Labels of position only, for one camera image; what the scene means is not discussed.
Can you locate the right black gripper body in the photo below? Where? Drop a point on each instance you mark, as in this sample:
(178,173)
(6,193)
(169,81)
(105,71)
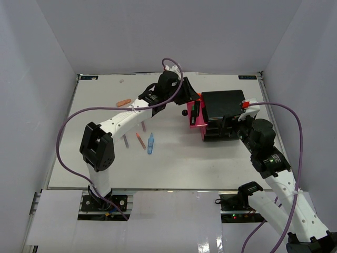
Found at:
(243,134)

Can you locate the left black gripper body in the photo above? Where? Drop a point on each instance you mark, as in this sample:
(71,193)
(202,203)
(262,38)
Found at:
(169,93)

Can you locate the orange cap black marker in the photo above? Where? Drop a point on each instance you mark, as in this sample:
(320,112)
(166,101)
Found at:
(197,105)

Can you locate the black drawer organizer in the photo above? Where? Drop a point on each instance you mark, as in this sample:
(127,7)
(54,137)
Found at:
(218,104)

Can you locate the green cap black marker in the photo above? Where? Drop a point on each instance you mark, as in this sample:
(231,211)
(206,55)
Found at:
(192,117)

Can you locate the pink top drawer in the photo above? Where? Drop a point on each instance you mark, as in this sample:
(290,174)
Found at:
(199,122)

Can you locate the pink purple highlighter pen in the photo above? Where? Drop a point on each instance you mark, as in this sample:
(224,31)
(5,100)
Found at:
(143,127)

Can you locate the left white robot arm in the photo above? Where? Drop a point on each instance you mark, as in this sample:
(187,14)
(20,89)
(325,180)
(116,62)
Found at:
(97,146)

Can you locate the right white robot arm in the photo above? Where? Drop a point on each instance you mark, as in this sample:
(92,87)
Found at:
(293,218)

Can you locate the blue corner label right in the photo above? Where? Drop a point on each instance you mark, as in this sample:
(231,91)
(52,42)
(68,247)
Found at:
(247,77)

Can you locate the blue corner label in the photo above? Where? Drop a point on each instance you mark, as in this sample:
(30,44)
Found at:
(89,77)
(247,77)

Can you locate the orange eraser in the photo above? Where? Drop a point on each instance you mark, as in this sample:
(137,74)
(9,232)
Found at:
(123,102)

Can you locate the blue correction tape pen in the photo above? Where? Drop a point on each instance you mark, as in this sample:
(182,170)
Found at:
(150,144)

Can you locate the orange tip highlighter pen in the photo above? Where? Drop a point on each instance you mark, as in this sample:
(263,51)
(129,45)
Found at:
(141,141)

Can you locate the blue corner label left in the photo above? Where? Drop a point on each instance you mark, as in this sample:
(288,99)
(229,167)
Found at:
(89,77)

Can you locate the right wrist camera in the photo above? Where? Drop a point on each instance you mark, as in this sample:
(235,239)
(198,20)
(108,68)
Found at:
(249,109)

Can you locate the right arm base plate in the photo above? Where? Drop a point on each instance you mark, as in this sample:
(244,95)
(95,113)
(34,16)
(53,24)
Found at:
(233,203)

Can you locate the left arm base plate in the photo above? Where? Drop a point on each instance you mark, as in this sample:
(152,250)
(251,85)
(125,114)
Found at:
(88,204)

